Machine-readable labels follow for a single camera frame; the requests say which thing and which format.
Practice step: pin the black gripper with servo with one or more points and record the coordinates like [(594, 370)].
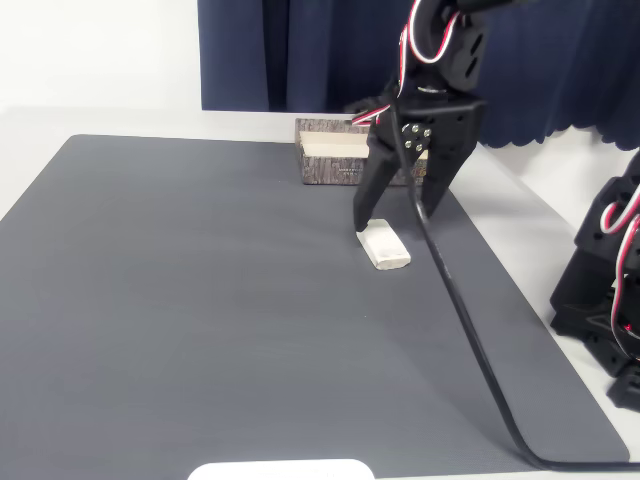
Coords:
[(452, 125)]

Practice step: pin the small white block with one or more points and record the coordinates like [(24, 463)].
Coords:
[(385, 245)]

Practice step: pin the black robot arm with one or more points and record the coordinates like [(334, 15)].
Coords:
[(470, 55)]

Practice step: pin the bark print cardboard box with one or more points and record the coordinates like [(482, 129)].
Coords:
[(325, 170)]

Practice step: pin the grey textured mat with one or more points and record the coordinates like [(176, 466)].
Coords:
[(200, 300)]

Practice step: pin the white rounded device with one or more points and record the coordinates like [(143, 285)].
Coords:
[(280, 471)]

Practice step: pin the black camera mount frame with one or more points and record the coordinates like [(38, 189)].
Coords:
[(365, 106)]

